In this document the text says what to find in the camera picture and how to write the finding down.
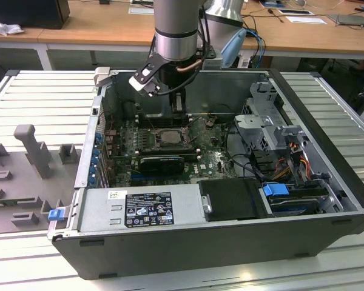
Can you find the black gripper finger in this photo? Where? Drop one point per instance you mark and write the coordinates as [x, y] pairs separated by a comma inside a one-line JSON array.
[[173, 101], [184, 101]]

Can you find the silver CPU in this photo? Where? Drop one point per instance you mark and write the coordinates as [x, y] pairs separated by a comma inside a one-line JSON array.
[[172, 137]]

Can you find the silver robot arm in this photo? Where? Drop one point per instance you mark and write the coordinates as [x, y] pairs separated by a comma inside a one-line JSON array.
[[176, 30]]

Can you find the black RAM slot bank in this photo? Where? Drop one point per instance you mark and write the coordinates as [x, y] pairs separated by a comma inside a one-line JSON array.
[[154, 122], [167, 150]]

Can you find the CPU socket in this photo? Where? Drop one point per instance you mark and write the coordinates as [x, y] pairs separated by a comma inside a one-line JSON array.
[[170, 145]]

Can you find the blue expansion slot clip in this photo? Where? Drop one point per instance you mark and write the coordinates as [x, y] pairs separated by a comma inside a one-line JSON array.
[[93, 171], [92, 181], [98, 138], [96, 158]]

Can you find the black battery holder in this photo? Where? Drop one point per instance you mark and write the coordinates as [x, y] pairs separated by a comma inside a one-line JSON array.
[[210, 122]]

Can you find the black graphics card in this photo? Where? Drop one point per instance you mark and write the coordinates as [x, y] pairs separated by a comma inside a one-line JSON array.
[[162, 165]]

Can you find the green motherboard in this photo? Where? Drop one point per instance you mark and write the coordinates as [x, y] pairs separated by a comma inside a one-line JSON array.
[[212, 163]]

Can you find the pale blue teach pendant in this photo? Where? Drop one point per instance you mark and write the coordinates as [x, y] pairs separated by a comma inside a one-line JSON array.
[[233, 45]]

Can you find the silver metal drive cage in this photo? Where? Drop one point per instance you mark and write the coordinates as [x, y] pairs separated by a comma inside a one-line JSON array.
[[251, 122]]

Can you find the white power adapter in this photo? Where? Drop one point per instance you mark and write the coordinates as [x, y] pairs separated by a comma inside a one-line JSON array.
[[244, 62]]

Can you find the white flat keyboard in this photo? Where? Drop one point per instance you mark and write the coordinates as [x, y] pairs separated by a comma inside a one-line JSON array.
[[139, 10]]

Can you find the wooden desk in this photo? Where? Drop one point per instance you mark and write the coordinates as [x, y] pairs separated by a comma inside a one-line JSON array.
[[15, 38], [115, 27]]

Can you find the black plastic shroud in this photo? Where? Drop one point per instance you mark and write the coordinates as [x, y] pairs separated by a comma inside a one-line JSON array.
[[230, 197]]

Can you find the white barcode sticker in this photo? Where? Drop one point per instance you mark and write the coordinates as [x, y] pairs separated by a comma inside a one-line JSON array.
[[117, 194]]

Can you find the black label sticker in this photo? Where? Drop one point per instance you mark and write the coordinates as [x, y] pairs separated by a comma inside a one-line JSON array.
[[150, 209]]

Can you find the blue book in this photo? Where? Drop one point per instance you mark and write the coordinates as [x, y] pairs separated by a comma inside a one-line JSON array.
[[271, 3]]

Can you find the hard disk in blue carrier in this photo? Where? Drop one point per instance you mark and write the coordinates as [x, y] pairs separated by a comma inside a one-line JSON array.
[[274, 191]]

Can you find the silver power supply unit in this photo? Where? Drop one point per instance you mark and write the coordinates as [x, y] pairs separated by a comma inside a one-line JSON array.
[[94, 209]]

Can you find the white framed tablet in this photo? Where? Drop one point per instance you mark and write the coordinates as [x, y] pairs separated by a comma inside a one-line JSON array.
[[294, 11]]

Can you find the white paper sheet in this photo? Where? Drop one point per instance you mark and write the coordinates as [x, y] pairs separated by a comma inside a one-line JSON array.
[[306, 20]]

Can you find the black open PC case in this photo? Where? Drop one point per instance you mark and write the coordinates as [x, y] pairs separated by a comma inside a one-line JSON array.
[[200, 248]]

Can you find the black box on desk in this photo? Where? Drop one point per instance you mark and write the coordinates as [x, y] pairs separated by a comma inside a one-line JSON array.
[[27, 13]]

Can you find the blue plastic latch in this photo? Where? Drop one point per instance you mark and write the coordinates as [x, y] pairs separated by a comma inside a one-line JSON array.
[[55, 214]]

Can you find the crumpled white paper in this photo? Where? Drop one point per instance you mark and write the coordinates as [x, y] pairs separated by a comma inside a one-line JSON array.
[[6, 28]]

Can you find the grey parts rack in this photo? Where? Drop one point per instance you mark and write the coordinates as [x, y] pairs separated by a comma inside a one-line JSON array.
[[18, 182]]

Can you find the dark grey laptop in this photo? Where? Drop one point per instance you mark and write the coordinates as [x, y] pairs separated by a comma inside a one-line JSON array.
[[349, 19]]

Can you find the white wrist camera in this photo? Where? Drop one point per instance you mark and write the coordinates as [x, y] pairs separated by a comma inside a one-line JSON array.
[[138, 82]]

